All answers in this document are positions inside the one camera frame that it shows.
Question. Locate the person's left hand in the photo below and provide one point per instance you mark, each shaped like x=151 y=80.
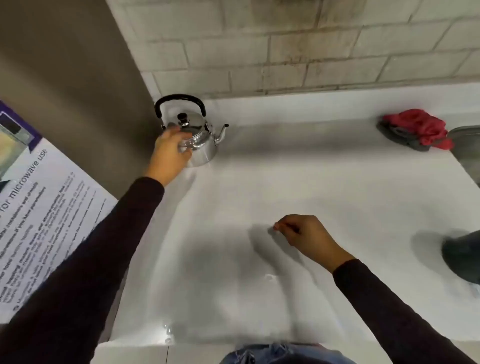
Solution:
x=168 y=153

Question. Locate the person's right hand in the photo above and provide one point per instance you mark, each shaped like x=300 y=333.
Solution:
x=313 y=236

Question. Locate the person's left thumb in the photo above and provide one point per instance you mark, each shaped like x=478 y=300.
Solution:
x=172 y=132

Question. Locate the person's right fingers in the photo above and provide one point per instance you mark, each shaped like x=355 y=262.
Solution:
x=287 y=227

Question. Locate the person's left forearm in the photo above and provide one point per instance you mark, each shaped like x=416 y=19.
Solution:
x=73 y=270

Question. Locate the person's right forearm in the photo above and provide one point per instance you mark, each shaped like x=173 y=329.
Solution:
x=401 y=318

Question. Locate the person's blue jeans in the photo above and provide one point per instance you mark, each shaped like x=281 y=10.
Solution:
x=287 y=354

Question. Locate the white and purple notice poster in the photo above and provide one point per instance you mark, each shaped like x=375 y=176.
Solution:
x=37 y=210

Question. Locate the red and grey cloth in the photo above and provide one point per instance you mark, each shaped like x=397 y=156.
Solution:
x=416 y=128

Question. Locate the dark grey round container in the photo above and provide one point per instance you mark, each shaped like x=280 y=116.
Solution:
x=463 y=255

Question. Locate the grey metal bowl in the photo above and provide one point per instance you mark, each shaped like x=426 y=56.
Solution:
x=467 y=150

